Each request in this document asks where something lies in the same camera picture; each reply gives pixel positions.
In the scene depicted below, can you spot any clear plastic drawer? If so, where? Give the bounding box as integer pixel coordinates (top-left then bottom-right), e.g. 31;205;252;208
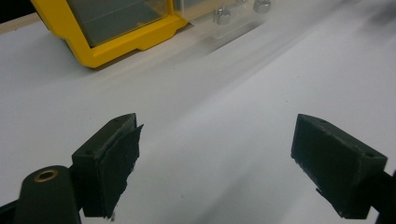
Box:
66;0;171;49
173;0;276;40

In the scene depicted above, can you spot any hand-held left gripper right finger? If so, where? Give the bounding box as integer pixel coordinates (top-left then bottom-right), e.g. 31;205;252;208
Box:
290;113;389;220

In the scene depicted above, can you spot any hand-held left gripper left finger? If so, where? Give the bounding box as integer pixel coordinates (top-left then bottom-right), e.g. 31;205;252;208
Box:
71;112;145;219

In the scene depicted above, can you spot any yellow storage cabinet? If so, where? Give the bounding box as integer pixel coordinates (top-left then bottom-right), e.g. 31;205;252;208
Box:
30;0;190;69

